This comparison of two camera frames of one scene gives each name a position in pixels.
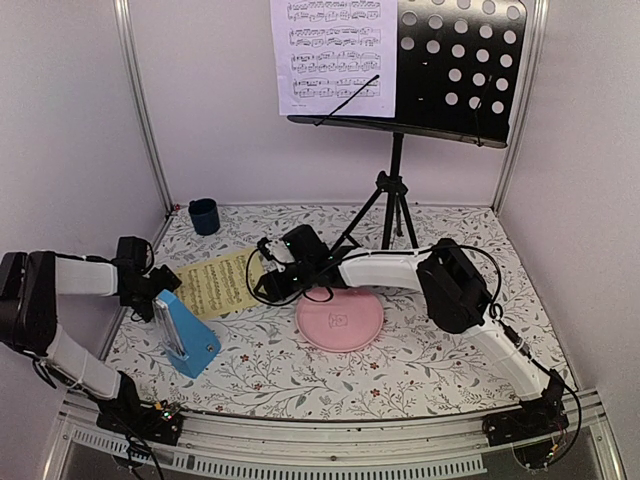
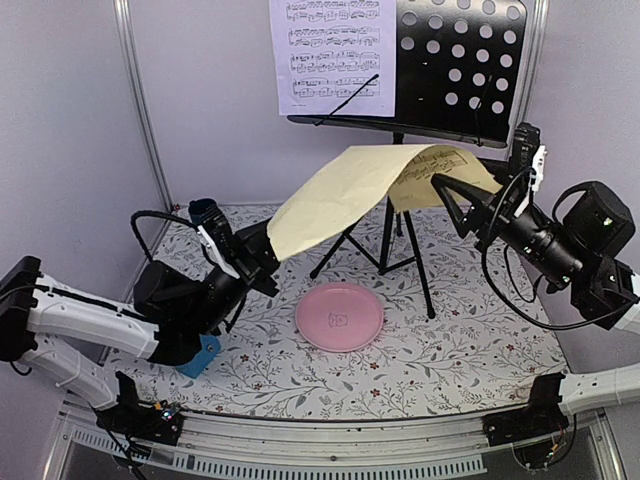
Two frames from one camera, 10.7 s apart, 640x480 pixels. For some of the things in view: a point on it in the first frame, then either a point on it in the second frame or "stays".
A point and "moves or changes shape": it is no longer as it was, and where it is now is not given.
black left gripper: x=166 y=278 → x=261 y=257
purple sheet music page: x=326 y=49 stays
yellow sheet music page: x=217 y=286 moves or changes shape
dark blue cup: x=204 y=214 stays
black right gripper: x=270 y=285 → x=499 y=210
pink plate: x=352 y=320 stays
